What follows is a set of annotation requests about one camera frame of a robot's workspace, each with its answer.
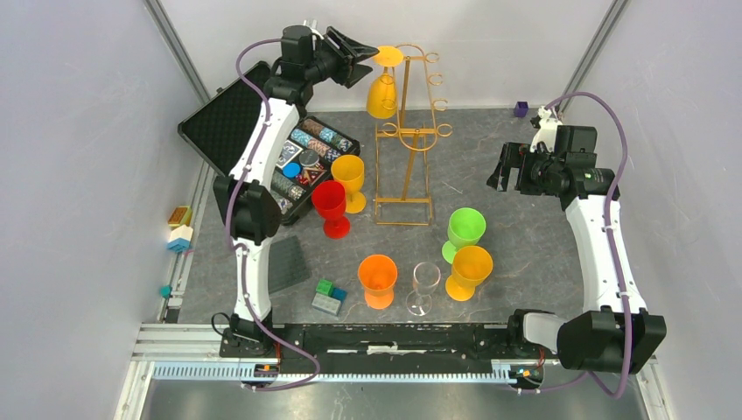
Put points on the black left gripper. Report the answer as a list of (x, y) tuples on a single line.
[(354, 50)]

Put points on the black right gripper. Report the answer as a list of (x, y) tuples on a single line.
[(515, 155)]

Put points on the yellow plastic wine glass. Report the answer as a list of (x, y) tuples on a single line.
[(349, 170), (381, 97), (471, 266)]

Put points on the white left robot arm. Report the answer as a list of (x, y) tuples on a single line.
[(251, 215)]

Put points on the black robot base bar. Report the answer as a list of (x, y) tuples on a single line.
[(382, 349)]

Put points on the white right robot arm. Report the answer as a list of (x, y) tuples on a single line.
[(615, 331)]

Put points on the green plastic wine glass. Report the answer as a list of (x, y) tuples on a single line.
[(466, 226)]

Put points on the red plastic wine glass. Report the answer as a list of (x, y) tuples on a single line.
[(329, 200)]

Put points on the clear wine glass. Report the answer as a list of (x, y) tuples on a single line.
[(425, 281)]

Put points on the orange plastic wine glass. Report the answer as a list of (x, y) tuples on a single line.
[(378, 274)]

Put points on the purple cube block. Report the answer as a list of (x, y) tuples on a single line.
[(521, 109)]

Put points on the black poker chip case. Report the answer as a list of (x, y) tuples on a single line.
[(293, 153)]

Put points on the grey building baseplate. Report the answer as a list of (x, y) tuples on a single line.
[(287, 264)]

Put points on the yellow orange toy brick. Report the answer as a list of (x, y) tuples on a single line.
[(181, 216)]

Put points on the green grey blue bricks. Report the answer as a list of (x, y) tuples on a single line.
[(328, 298)]

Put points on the white blue toy brick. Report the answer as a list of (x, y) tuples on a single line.
[(180, 239)]

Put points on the small teal toy brick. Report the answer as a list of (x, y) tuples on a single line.
[(165, 291)]

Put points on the gold wire wine glass rack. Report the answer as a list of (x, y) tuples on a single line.
[(418, 141)]

